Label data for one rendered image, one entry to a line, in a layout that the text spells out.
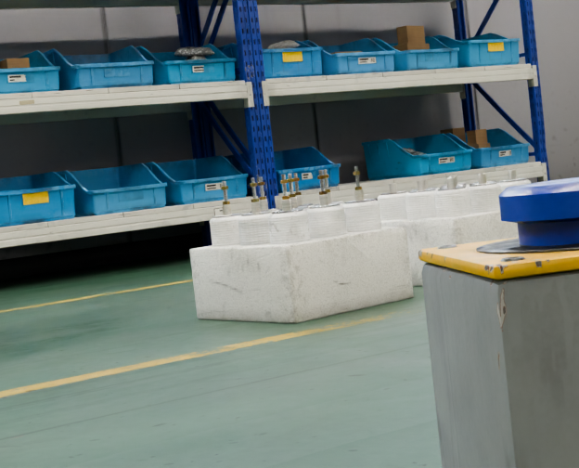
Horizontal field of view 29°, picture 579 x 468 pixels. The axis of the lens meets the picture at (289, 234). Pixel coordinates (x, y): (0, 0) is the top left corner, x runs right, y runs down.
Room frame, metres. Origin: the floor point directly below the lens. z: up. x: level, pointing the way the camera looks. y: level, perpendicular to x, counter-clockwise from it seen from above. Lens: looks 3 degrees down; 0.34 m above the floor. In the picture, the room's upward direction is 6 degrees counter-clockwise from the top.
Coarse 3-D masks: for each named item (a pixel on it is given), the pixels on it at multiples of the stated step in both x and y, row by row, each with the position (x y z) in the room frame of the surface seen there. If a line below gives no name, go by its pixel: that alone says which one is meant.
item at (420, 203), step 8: (424, 184) 3.11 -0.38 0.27; (408, 192) 3.11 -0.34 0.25; (416, 192) 3.09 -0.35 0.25; (424, 192) 3.07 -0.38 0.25; (432, 192) 3.08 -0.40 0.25; (408, 200) 3.10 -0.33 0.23; (416, 200) 3.08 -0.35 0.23; (424, 200) 3.07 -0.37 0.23; (432, 200) 3.08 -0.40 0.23; (408, 208) 3.10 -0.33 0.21; (416, 208) 3.08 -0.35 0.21; (424, 208) 3.07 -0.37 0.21; (432, 208) 3.08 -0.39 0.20; (408, 216) 3.10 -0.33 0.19; (416, 216) 3.08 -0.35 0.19; (424, 216) 3.07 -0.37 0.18; (432, 216) 3.07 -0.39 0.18
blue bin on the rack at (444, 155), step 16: (368, 144) 6.12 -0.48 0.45; (384, 144) 6.02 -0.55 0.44; (400, 144) 6.32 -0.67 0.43; (416, 144) 6.36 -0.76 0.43; (432, 144) 6.23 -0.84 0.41; (448, 144) 6.12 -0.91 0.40; (368, 160) 6.15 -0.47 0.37; (384, 160) 6.03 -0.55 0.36; (400, 160) 5.92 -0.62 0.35; (416, 160) 5.81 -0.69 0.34; (432, 160) 5.83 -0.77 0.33; (448, 160) 5.88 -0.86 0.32; (464, 160) 5.94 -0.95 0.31; (368, 176) 6.18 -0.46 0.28; (384, 176) 6.06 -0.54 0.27; (400, 176) 5.95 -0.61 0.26
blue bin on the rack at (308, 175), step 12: (228, 156) 5.67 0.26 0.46; (276, 156) 5.89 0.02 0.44; (288, 156) 5.89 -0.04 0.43; (300, 156) 5.80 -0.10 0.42; (312, 156) 5.71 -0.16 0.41; (324, 156) 5.63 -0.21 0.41; (240, 168) 5.61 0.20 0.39; (276, 168) 5.88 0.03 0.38; (288, 168) 5.89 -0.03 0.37; (300, 168) 5.38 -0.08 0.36; (312, 168) 5.42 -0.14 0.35; (324, 168) 5.46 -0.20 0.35; (336, 168) 5.51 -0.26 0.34; (300, 180) 5.39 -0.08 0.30; (312, 180) 5.43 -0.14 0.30; (336, 180) 5.51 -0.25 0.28
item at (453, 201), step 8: (448, 184) 3.01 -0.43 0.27; (440, 192) 2.99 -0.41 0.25; (448, 192) 2.98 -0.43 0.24; (456, 192) 2.97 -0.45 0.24; (464, 192) 2.98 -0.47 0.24; (440, 200) 2.99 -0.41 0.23; (448, 200) 2.98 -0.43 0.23; (456, 200) 2.97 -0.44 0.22; (464, 200) 2.98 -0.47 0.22; (440, 208) 3.00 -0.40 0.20; (448, 208) 2.98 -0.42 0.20; (456, 208) 2.97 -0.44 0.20; (464, 208) 2.98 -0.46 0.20; (440, 216) 3.00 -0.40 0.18; (448, 216) 2.98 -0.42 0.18; (456, 216) 2.97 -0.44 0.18
